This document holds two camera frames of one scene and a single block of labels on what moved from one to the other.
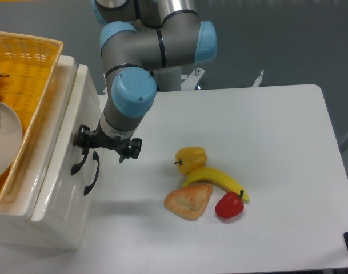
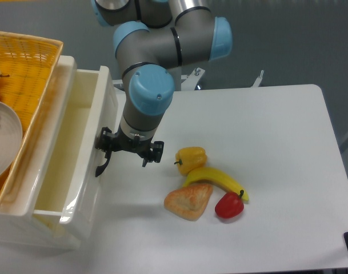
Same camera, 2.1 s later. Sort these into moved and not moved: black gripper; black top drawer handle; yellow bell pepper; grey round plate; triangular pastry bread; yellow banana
Moved: black top drawer handle; black gripper
Not moved: grey round plate; triangular pastry bread; yellow bell pepper; yellow banana
